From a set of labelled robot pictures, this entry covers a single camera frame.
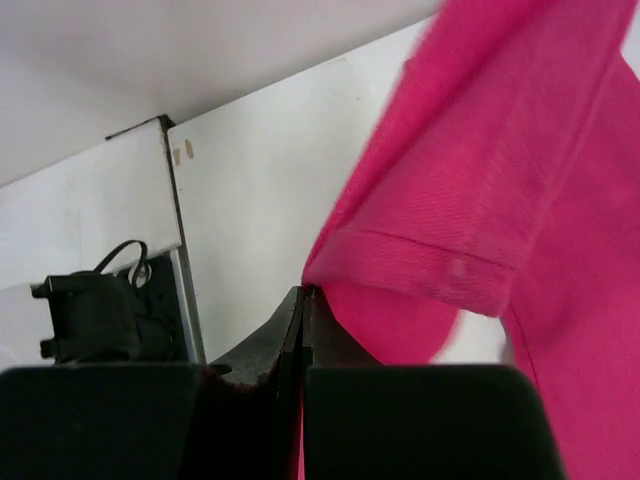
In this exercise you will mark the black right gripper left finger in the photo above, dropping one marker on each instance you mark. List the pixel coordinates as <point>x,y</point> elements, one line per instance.
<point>231,419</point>

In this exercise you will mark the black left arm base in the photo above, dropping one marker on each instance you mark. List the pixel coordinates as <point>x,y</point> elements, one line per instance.
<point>127,308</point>

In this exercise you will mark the pink trousers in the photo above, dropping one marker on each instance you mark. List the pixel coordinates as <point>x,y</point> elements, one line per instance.
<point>503,179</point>

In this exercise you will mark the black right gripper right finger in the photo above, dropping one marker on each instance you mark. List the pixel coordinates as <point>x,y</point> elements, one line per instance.
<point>366,420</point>

